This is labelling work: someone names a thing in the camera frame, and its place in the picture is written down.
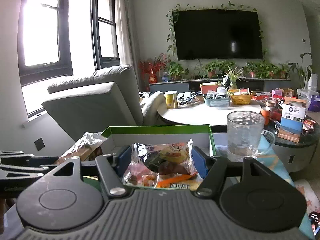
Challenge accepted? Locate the clear mixed snack packet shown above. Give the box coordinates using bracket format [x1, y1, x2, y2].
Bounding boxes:
[122, 139, 203, 191]

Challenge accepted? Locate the beige snack packet orange logo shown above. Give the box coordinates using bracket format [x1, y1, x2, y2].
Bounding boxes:
[54, 132, 107, 165]

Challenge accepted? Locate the green cardboard box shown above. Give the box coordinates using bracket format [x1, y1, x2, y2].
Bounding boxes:
[81, 125, 223, 199]

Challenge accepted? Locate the white round coffee table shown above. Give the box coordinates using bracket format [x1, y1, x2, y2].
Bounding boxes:
[157, 100, 261, 126]

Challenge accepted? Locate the clear glass mug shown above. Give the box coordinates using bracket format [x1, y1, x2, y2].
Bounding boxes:
[227, 111, 276, 162]

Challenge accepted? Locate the grey storage tray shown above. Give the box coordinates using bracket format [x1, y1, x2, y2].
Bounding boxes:
[203, 93, 231, 108]

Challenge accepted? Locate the yellow canister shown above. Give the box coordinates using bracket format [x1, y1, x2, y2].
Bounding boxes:
[164, 90, 178, 109]

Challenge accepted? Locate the grey armchair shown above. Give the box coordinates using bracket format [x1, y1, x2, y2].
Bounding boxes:
[42, 65, 165, 141]

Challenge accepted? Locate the blue patterned tablecloth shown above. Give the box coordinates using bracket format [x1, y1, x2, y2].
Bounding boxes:
[257, 148, 315, 239]

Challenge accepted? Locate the yellow wicker basket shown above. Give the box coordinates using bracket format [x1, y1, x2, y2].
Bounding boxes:
[228, 90, 252, 105]

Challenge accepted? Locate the spider plant in vase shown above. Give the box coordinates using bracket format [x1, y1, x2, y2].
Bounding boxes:
[222, 64, 243, 90]

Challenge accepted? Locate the red flower decoration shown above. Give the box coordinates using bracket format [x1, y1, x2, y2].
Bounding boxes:
[138, 53, 171, 84]

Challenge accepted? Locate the dark round side table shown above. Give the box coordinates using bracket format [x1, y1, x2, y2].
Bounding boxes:
[264, 111, 319, 173]

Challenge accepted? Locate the grey tv cabinet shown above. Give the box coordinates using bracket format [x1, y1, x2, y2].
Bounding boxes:
[149, 78, 293, 93]

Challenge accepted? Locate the blue white carton box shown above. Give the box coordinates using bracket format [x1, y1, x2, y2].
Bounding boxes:
[278, 97, 306, 143]

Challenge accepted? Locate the purple gift bag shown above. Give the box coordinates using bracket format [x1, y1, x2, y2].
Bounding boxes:
[306, 95, 320, 112]

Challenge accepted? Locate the black wall television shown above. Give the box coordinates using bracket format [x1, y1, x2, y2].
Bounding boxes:
[173, 9, 263, 60]

